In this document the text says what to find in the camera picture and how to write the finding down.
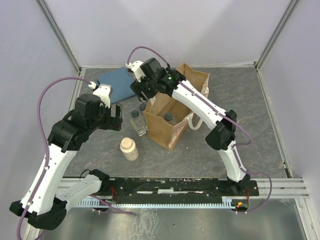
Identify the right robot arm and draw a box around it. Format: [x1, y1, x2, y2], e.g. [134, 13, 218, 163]
[125, 57, 250, 196]

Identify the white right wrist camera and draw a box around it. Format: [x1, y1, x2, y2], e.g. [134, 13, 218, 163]
[125, 60, 146, 83]

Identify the aluminium frame rail left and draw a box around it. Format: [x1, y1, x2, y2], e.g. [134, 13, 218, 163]
[35, 0, 82, 73]

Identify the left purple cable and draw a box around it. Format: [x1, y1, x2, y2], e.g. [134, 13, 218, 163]
[16, 76, 137, 240]

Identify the brown canvas bag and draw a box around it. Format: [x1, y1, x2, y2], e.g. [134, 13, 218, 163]
[144, 63, 210, 151]

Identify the purple cable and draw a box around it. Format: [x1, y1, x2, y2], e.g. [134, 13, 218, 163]
[16, 76, 137, 240]
[126, 46, 274, 215]

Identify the blue toothed cable strip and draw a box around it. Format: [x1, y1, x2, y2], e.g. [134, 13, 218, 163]
[74, 195, 248, 208]

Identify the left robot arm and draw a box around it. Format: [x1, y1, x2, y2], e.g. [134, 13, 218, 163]
[9, 94, 123, 231]

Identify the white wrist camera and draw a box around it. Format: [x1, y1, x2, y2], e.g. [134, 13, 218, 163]
[88, 81, 113, 108]
[125, 60, 146, 83]

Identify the clear bottle dark cap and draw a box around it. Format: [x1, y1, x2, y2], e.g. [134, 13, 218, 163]
[138, 103, 147, 117]
[161, 111, 178, 126]
[129, 109, 147, 137]

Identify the folded blue cloth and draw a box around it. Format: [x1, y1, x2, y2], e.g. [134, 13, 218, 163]
[98, 67, 136, 104]

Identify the beige cylindrical bottle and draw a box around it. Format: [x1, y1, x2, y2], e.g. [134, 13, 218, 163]
[120, 137, 139, 161]

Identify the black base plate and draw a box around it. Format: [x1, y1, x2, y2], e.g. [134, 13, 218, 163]
[81, 169, 260, 201]

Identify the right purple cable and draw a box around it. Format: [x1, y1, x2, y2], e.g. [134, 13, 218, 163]
[126, 46, 274, 215]

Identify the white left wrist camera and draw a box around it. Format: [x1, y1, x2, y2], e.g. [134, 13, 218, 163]
[88, 81, 113, 108]

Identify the aluminium frame post right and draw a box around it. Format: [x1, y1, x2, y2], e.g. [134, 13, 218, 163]
[254, 0, 300, 72]

